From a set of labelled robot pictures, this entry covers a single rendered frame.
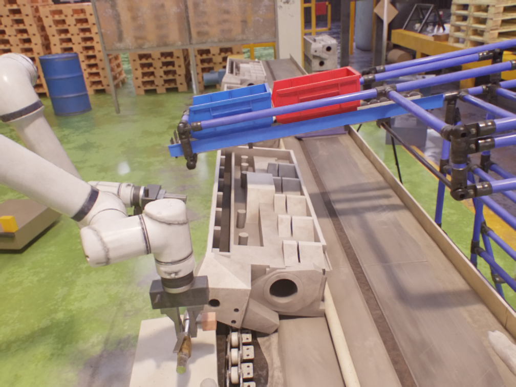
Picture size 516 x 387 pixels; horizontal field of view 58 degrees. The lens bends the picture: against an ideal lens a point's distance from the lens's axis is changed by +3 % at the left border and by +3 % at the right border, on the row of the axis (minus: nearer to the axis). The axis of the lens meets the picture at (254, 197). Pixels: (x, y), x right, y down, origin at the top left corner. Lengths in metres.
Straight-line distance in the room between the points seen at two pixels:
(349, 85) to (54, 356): 2.00
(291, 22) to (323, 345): 6.28
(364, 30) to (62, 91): 7.30
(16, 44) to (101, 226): 9.03
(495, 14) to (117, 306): 5.62
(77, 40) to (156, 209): 8.65
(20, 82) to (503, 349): 1.47
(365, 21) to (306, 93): 10.52
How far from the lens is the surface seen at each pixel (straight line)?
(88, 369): 2.57
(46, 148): 1.51
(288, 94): 1.59
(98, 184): 1.71
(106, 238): 0.96
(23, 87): 1.48
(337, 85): 1.61
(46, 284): 3.33
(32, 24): 9.75
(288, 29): 7.27
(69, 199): 1.06
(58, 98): 8.00
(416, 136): 5.14
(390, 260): 1.70
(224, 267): 1.26
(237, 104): 1.58
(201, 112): 1.60
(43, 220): 3.93
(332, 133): 2.99
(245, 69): 4.58
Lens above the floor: 1.67
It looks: 25 degrees down
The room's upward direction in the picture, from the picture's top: 5 degrees counter-clockwise
